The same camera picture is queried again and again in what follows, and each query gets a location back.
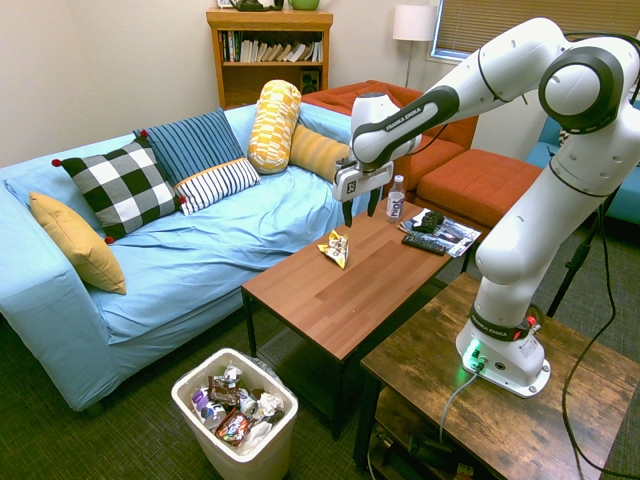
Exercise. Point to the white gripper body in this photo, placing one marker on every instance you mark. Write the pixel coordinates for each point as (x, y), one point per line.
(356, 182)

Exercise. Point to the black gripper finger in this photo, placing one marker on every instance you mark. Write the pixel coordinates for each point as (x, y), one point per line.
(373, 202)
(347, 212)

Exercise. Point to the yellow chip bag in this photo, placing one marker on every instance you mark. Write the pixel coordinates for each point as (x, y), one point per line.
(336, 249)

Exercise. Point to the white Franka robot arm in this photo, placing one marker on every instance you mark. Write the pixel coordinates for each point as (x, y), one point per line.
(525, 225)

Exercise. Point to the white plastic trash bin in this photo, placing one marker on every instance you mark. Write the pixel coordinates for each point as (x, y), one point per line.
(260, 450)

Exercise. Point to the clear plastic water bottle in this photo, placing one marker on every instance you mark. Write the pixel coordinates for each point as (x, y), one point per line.
(395, 202)

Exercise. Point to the mustard striped pillow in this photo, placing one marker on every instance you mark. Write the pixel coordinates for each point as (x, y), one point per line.
(317, 150)

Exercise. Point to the black game controller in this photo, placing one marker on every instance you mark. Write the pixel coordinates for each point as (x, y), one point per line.
(429, 221)

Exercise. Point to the black remote control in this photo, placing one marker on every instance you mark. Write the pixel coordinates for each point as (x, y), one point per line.
(422, 245)

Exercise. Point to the wooden coffee table black legs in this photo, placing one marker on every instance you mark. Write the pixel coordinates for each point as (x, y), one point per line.
(345, 285)

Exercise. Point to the glossy magazine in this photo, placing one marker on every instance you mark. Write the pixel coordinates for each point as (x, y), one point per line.
(460, 235)

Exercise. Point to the yellow white patterned bolster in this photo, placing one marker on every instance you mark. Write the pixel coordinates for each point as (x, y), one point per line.
(274, 127)

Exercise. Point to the orange ottoman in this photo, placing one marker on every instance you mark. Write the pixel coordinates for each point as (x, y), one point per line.
(475, 182)

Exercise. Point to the small black speaker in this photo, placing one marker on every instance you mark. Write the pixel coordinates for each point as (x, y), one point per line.
(310, 81)

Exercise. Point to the white navy striped pillow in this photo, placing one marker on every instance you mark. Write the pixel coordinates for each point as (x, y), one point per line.
(217, 184)

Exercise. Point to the wooden bookshelf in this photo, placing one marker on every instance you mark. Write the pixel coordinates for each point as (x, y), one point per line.
(265, 82)

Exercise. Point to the floor vent grille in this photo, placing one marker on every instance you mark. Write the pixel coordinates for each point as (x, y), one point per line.
(282, 350)

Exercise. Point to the light blue sofa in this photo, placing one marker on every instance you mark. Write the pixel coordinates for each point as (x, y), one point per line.
(200, 260)

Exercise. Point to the row of books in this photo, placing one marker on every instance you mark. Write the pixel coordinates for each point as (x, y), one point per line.
(270, 50)

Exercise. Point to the blue striped pillow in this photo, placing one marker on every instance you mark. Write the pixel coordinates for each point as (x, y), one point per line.
(192, 142)

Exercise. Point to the white shade floor lamp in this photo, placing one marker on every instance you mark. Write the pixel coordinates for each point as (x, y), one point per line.
(414, 22)

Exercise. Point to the green bowl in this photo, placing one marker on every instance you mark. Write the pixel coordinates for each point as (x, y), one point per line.
(303, 4)

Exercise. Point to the brown window blinds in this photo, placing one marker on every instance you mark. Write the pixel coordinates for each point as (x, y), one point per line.
(480, 22)

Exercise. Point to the black white shelf ornament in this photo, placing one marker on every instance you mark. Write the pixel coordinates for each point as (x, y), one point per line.
(255, 5)

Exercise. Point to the crumpled white paper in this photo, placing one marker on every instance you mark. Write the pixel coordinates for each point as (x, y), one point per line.
(270, 404)

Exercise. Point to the black tripod stand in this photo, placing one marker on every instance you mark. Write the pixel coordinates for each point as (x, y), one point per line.
(575, 265)

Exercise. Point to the brown candy wrapper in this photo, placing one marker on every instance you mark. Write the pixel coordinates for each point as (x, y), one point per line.
(224, 389)

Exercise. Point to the black white checkered pillow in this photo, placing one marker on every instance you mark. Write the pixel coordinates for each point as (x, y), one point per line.
(125, 187)

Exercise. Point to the purple capped plastic bottle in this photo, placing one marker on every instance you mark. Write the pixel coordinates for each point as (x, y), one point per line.
(207, 410)

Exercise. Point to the red snack wrapper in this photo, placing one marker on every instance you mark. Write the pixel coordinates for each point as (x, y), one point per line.
(232, 427)

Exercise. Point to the black device under table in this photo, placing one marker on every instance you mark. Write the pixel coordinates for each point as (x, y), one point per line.
(430, 450)

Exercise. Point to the rustic brown side table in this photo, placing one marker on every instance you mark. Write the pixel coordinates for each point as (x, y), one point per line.
(500, 430)

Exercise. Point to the plain mustard yellow pillow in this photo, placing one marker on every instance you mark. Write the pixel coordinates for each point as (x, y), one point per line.
(82, 245)

